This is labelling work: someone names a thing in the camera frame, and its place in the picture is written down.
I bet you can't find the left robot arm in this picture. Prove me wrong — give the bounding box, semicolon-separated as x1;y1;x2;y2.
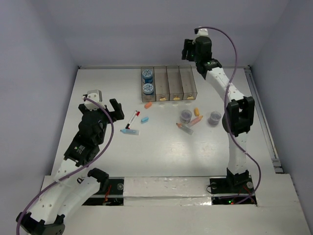
16;95;124;235

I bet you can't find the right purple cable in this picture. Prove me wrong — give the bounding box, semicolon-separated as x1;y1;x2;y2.
195;26;263;205

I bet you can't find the orange highlighter cap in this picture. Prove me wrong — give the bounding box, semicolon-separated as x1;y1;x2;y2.
144;102;152;109

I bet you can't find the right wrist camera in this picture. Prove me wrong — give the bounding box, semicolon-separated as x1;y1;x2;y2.
194;28;209;37

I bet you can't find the yellow highlighter cap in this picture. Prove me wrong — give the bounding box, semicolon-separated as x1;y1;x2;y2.
194;108;200;117

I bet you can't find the black cap whiteboard marker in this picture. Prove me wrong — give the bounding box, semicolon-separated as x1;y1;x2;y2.
125;110;138;129

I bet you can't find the blue slime jar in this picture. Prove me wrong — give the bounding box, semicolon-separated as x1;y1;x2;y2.
142;83;155;95
141;69;154;84

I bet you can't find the clear highlighter orange tip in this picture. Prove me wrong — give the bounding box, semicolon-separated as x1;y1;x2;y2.
176;123;194;135

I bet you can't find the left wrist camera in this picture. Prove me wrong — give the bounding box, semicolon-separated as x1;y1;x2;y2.
82;90;103;111

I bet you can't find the jar of rubber bands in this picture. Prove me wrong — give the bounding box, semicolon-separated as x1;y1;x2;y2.
180;110;192;124
208;111;222;126

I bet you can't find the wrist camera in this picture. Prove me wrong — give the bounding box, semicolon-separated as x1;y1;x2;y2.
194;28;209;37
82;90;103;111

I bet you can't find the clear drawer bin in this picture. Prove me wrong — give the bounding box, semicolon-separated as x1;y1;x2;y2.
154;66;170;101
140;66;156;103
166;66;183;101
179;65;198;100

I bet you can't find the blue highlighter pen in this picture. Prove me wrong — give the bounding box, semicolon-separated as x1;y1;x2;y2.
120;129;139;135

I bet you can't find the blue highlighter cap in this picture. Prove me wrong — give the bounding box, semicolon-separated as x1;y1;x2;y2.
141;117;149;123

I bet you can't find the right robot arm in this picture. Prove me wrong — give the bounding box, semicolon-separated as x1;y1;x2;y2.
181;36;255;192

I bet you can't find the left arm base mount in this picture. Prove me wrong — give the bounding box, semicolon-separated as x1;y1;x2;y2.
83;177;124;206

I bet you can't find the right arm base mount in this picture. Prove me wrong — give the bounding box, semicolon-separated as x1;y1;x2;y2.
206;176;257;205

